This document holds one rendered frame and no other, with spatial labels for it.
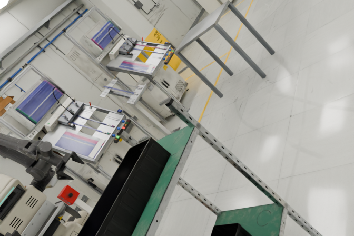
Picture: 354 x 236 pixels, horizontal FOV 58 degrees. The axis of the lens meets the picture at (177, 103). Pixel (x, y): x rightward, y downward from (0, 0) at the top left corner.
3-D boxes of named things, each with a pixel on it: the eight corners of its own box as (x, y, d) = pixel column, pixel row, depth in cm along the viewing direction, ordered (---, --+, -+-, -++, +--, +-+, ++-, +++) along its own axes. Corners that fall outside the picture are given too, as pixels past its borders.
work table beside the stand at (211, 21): (265, 77, 334) (214, 22, 311) (220, 98, 387) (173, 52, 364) (275, 51, 360) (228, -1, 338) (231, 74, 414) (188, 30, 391)
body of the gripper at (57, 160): (70, 153, 160) (57, 147, 161) (58, 169, 154) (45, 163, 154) (70, 159, 165) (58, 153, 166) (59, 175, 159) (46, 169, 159)
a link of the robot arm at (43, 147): (37, 142, 165) (26, 156, 159) (35, 130, 156) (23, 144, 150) (58, 152, 164) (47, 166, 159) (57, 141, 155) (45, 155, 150)
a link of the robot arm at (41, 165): (40, 166, 184) (34, 174, 180) (36, 157, 176) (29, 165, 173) (54, 171, 182) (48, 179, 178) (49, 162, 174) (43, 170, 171)
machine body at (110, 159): (154, 157, 417) (118, 127, 399) (130, 204, 372) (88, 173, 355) (129, 167, 463) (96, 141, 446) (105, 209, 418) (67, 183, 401)
